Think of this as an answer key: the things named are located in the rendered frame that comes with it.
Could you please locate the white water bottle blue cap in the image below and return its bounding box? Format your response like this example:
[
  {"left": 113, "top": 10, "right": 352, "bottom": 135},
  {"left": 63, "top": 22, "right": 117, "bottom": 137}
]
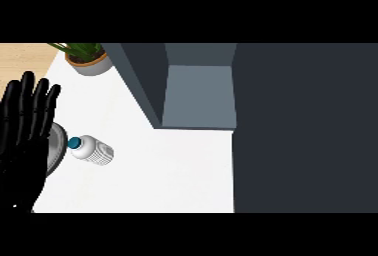
[{"left": 67, "top": 134, "right": 116, "bottom": 167}]

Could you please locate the dark grey cabinet door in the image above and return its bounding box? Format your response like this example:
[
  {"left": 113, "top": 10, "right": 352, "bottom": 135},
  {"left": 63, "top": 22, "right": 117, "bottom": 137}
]
[{"left": 232, "top": 43, "right": 378, "bottom": 214}]

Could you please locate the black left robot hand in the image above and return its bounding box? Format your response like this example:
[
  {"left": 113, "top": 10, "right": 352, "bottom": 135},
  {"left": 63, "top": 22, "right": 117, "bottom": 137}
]
[{"left": 0, "top": 70, "right": 63, "bottom": 214}]

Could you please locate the grey round plate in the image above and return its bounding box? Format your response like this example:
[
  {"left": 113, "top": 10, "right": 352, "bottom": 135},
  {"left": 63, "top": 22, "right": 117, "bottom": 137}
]
[{"left": 46, "top": 121, "right": 70, "bottom": 178}]

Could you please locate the dark grey open cabinet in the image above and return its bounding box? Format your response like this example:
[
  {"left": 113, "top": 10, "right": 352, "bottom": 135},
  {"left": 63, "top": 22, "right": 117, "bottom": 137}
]
[{"left": 101, "top": 43, "right": 240, "bottom": 131}]

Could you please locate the green plant in grey pot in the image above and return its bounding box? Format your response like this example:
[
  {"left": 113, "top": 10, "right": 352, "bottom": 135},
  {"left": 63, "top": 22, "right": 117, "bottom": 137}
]
[{"left": 48, "top": 43, "right": 116, "bottom": 77}]

